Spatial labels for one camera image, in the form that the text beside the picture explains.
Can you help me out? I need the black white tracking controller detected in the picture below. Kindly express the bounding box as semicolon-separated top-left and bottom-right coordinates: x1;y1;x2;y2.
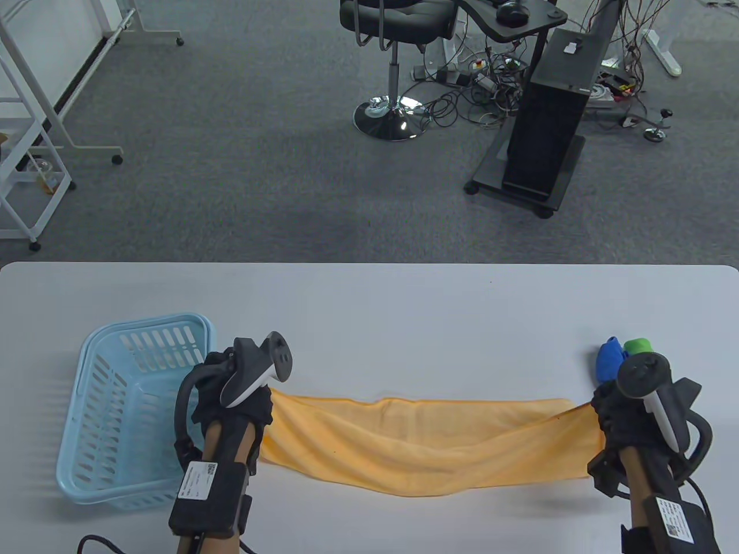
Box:
617;353;714;481
219;331;296;409

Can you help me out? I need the black cable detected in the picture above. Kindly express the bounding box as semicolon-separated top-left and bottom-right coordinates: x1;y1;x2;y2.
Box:
77;534;174;554

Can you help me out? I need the black swivel chair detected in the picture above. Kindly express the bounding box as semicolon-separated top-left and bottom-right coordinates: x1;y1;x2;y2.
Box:
339;0;461;143

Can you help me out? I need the white power strip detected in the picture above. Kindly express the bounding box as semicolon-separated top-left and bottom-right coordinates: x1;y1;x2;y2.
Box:
411;65;458;85

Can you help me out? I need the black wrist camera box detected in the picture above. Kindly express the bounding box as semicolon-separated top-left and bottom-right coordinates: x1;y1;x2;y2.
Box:
620;495;723;554
168;460;253;541

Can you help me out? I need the light blue plastic basket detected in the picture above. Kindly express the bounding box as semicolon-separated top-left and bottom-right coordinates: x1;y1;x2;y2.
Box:
56;313;218;512

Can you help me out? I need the black wheeled cart base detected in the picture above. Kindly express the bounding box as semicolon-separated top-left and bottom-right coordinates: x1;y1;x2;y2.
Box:
464;134;585;219

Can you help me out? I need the white metal shelf rack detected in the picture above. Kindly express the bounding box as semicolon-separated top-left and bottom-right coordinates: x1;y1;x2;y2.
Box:
0;0;125;252

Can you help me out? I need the tangle of cables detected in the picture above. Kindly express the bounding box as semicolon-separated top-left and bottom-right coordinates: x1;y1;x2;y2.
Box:
409;12;676;145

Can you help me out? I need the yellow towel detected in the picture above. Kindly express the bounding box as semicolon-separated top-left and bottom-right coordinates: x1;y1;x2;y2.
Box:
259;387;607;497

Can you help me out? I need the black desk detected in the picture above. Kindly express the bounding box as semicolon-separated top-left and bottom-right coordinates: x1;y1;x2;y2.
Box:
456;0;624;79

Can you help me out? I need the person's right hand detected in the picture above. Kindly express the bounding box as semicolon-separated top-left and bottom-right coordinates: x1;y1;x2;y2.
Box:
590;381;666;458

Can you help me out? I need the black computer tower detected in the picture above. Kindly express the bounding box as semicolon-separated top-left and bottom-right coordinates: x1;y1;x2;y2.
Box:
502;27;604;201

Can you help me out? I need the white whiteboard stand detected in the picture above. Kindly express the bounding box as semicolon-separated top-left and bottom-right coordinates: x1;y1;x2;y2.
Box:
54;0;186;117

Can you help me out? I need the person's left hand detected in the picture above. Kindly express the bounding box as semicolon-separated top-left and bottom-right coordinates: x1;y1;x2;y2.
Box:
192;349;276;445

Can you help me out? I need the person's left forearm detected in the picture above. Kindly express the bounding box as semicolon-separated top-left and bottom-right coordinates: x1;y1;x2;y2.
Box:
176;419;260;554

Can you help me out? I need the person's right forearm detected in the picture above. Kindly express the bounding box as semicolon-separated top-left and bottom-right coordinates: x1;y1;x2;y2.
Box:
619;446;696;554

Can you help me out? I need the white desk foot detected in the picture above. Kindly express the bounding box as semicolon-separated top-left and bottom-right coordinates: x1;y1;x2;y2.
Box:
641;28;684;77

